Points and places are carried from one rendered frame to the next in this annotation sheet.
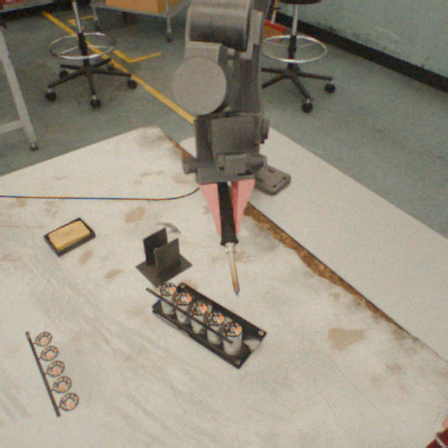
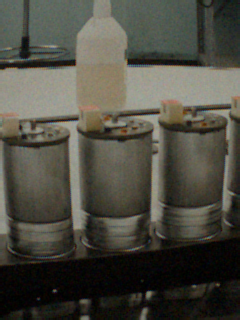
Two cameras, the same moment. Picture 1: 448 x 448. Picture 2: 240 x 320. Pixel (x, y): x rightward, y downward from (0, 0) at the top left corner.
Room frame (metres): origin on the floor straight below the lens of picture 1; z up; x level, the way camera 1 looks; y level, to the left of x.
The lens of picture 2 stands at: (0.54, -0.21, 0.88)
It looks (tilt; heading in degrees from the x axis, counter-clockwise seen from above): 14 degrees down; 125
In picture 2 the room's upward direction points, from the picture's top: straight up
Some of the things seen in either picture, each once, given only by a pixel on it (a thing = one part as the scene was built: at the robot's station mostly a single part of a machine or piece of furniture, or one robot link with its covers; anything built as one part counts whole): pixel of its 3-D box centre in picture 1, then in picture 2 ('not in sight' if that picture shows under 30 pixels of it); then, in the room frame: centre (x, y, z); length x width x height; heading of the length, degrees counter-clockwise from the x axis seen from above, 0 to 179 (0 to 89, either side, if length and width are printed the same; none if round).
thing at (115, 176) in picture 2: (199, 319); (115, 197); (0.37, 0.03, 0.79); 0.02 x 0.02 x 0.05
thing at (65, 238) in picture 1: (69, 236); not in sight; (0.57, 0.27, 0.76); 0.07 x 0.05 x 0.02; 133
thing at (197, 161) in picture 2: (184, 309); (191, 187); (0.39, 0.05, 0.79); 0.02 x 0.02 x 0.05
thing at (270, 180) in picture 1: (244, 153); not in sight; (0.78, -0.05, 0.79); 0.20 x 0.07 x 0.08; 50
